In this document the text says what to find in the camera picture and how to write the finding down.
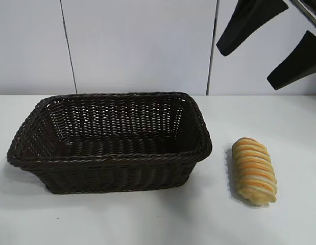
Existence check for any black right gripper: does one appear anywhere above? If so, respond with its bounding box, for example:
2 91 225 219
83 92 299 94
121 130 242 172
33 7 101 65
215 0 316 91

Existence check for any long striped bread loaf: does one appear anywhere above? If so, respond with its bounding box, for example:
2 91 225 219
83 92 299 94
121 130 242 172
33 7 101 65
231 137 278 206

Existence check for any dark brown woven wicker basket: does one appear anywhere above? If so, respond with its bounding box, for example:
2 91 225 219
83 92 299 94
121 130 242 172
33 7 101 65
6 91 214 195

